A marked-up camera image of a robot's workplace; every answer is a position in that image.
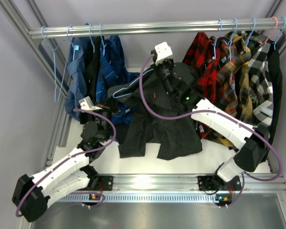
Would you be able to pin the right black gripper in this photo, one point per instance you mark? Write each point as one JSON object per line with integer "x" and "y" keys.
{"x": 164, "y": 67}

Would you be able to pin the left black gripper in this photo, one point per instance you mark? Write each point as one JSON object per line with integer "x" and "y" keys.
{"x": 105, "y": 108}

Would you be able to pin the light blue wire hanger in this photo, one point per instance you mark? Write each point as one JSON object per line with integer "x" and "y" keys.
{"x": 115, "y": 94}

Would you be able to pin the dark grey pinstripe shirt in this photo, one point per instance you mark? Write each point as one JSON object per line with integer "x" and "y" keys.
{"x": 177, "y": 138}

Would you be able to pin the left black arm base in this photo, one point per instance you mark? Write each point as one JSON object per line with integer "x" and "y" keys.
{"x": 97, "y": 182}

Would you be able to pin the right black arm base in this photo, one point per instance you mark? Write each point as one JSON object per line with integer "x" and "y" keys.
{"x": 214, "y": 183}

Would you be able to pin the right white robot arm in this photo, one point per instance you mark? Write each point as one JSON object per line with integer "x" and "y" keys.
{"x": 251, "y": 142}

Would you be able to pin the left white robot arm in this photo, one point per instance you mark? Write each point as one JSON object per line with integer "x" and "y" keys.
{"x": 34, "y": 194}

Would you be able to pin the blue plaid shirt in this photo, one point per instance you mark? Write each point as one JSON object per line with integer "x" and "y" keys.
{"x": 112, "y": 70}

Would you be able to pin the light blue checked shirt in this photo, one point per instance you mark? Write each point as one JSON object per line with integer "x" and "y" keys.
{"x": 76, "y": 69}

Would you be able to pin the red plaid hanging shirt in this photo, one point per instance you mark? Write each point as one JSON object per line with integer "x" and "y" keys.
{"x": 203, "y": 57}

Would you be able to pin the yellow brown plaid shirt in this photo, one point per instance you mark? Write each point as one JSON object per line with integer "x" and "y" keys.
{"x": 227, "y": 82}

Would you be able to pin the red black plaid shirt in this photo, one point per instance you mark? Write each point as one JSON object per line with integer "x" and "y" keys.
{"x": 205, "y": 132}

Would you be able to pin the black white plaid shirt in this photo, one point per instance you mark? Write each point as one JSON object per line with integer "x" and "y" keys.
{"x": 260, "y": 83}

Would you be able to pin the pink hanger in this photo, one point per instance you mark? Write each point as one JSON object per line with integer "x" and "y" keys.
{"x": 272, "y": 32}

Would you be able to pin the black hanging garment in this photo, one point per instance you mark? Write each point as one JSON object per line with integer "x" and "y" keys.
{"x": 91, "y": 57}

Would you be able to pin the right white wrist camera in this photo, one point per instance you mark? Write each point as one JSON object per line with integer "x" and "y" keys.
{"x": 161, "y": 52}

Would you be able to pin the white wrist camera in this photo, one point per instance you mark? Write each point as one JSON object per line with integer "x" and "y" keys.
{"x": 161, "y": 52}
{"x": 87, "y": 104}

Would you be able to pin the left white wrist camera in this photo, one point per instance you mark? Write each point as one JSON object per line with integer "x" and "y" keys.
{"x": 87, "y": 104}

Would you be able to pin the aluminium hanging rail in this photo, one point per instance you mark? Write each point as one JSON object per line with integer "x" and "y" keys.
{"x": 159, "y": 27}

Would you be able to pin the aluminium front rail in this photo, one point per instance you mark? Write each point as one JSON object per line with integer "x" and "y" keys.
{"x": 143, "y": 188}

